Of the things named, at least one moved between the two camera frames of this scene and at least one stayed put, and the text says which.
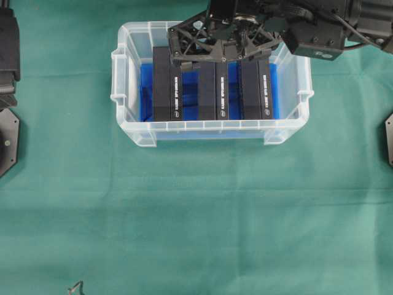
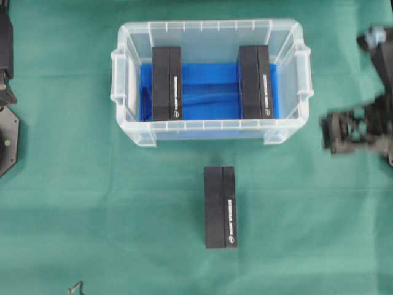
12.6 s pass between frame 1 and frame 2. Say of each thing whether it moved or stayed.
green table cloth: stayed
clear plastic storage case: stayed
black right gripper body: moved
